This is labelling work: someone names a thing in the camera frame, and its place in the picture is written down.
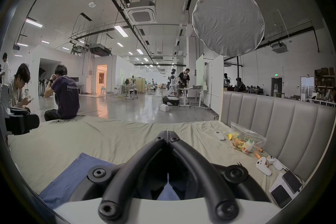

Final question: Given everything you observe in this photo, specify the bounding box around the grey padded headboard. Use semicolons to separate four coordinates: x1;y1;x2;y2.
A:
219;90;336;184

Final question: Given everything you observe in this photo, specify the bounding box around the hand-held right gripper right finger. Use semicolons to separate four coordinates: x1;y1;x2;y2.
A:
168;131;271;222

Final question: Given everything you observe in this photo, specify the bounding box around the bed with beige sheet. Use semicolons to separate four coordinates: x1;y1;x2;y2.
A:
8;114;306;209

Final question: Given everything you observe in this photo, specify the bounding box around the white hand controller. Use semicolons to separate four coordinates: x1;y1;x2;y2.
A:
266;155;284;171
256;157;272;177

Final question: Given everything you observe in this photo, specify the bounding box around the white humanoid robot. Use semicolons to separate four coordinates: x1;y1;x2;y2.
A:
162;69;181;107

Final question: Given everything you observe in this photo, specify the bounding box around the white desk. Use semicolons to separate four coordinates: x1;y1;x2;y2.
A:
178;85;209;108

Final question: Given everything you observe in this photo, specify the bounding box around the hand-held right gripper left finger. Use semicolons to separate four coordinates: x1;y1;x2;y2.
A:
69;131;169;221

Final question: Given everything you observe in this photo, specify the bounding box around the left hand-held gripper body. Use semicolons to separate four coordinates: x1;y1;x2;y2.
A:
0;85;40;136

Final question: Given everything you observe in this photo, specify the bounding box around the dark blue shirt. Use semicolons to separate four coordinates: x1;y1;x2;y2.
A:
39;153;184;209

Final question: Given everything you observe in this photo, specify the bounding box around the white flat box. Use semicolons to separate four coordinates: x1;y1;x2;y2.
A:
268;172;305;209

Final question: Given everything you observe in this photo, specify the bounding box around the clear plastic bag of snacks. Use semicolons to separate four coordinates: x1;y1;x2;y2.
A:
227;122;268;154

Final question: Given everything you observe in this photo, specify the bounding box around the round white softbox lamp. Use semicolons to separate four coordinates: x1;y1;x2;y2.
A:
192;0;266;87

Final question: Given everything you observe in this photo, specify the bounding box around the black flat phone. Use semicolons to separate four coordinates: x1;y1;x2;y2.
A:
270;185;292;208

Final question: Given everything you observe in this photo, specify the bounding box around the black power bank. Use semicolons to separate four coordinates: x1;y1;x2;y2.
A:
282;171;302;193

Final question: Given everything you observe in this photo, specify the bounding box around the shelf with cartons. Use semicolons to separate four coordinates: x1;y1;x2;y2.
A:
308;67;336;107

